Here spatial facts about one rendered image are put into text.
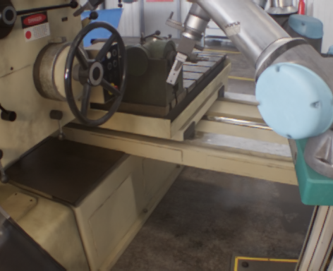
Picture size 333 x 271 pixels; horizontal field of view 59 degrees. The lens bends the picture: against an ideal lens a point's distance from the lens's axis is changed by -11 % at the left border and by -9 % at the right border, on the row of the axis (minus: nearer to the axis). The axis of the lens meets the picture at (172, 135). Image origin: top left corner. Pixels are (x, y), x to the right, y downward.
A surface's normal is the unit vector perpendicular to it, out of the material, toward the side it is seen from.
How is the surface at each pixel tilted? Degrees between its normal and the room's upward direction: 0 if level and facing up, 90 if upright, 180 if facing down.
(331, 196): 90
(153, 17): 90
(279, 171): 90
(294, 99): 94
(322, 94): 62
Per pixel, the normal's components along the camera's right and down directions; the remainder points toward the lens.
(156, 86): -0.38, 0.43
